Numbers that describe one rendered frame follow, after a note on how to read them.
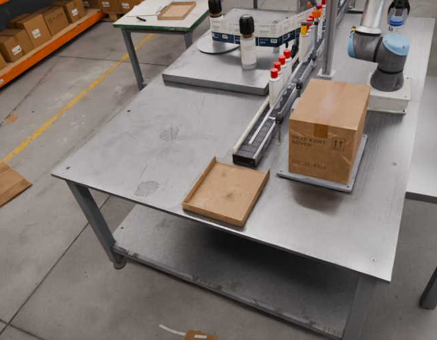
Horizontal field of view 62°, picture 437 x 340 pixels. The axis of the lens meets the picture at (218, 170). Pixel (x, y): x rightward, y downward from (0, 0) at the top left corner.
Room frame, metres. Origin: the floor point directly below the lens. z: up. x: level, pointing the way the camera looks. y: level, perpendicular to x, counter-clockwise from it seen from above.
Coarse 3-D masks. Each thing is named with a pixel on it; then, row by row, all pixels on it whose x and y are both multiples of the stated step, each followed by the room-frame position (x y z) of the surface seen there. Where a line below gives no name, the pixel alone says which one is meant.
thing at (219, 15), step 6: (210, 0) 2.34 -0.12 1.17; (216, 0) 2.33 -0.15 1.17; (210, 6) 2.33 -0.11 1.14; (216, 6) 2.32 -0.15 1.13; (210, 12) 2.35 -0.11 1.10; (216, 12) 2.32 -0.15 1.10; (210, 18) 2.34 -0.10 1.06; (216, 18) 2.32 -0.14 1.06; (222, 18) 2.34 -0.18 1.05; (210, 24) 2.35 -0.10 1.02; (216, 42) 2.33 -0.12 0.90; (222, 42) 2.33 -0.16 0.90
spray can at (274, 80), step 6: (270, 72) 1.53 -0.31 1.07; (276, 72) 1.51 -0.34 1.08; (270, 78) 1.52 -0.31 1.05; (276, 78) 1.51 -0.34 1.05; (270, 84) 1.51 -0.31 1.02; (276, 84) 1.50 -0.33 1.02; (270, 90) 1.51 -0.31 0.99; (276, 90) 1.50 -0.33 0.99; (270, 96) 1.52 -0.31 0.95; (276, 96) 1.50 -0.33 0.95; (270, 102) 1.52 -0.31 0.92; (276, 108) 1.50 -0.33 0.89
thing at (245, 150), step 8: (320, 40) 2.17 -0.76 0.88; (312, 56) 1.99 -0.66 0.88; (296, 64) 1.92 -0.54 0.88; (304, 64) 1.91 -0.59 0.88; (296, 80) 1.75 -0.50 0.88; (288, 96) 1.60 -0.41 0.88; (280, 104) 1.55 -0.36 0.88; (264, 112) 1.50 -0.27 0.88; (272, 112) 1.49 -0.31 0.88; (272, 120) 1.42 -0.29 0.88; (256, 128) 1.38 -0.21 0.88; (264, 128) 1.37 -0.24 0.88; (248, 136) 1.33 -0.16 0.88; (264, 136) 1.31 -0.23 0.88; (248, 144) 1.27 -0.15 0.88; (256, 144) 1.26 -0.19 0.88; (240, 152) 1.22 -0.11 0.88; (248, 152) 1.22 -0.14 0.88
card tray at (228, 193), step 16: (208, 176) 1.16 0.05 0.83; (224, 176) 1.14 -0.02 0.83; (240, 176) 1.13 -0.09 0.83; (256, 176) 1.11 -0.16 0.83; (192, 192) 1.06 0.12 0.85; (208, 192) 1.06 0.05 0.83; (224, 192) 1.05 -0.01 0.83; (240, 192) 1.03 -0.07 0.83; (256, 192) 0.99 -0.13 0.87; (192, 208) 0.97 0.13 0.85; (208, 208) 0.97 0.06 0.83; (224, 208) 0.96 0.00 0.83; (240, 208) 0.95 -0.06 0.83; (240, 224) 0.86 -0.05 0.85
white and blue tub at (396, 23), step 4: (392, 20) 1.99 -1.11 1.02; (396, 20) 1.98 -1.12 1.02; (400, 20) 1.97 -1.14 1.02; (392, 24) 1.98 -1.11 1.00; (396, 24) 1.96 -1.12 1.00; (400, 24) 1.96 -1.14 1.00; (388, 28) 2.00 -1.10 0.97; (392, 28) 1.97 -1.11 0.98; (396, 28) 1.96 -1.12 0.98; (400, 28) 1.96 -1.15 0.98; (392, 32) 1.97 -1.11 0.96; (396, 32) 1.96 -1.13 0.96
